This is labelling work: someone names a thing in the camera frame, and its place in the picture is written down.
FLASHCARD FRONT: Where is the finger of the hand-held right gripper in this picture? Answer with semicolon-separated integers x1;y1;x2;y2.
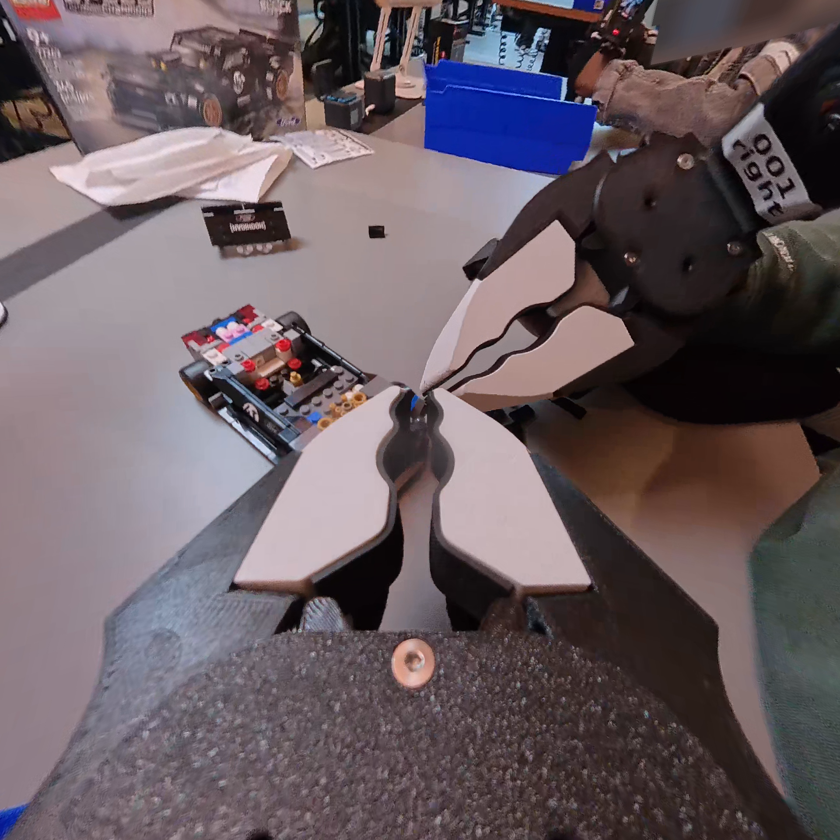
420;220;580;392
451;305;635;412

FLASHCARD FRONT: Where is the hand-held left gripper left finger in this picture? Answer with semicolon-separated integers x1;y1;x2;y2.
233;386;404;624

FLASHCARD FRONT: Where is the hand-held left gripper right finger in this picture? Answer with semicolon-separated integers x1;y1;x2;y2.
428;389;593;631

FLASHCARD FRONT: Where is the black lego car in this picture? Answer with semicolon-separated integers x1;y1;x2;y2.
179;303;434;462

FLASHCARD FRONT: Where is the another person's forearm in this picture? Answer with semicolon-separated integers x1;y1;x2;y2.
591;39;818;151

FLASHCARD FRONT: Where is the black printed lego panel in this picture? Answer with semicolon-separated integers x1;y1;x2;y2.
200;200;293;257

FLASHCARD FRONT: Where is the lego set box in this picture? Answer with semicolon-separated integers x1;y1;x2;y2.
3;0;309;156

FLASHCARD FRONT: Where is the blue plastic bin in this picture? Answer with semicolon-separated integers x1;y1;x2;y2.
424;60;567;101
423;82;599;176

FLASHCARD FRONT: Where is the small black box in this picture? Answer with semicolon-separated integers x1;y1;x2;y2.
323;92;366;132
363;69;399;117

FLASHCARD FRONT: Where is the white printed paper sheet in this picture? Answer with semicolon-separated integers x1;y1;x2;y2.
269;128;376;170

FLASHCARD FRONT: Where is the person's green sweater torso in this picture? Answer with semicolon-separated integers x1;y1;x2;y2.
747;453;840;840

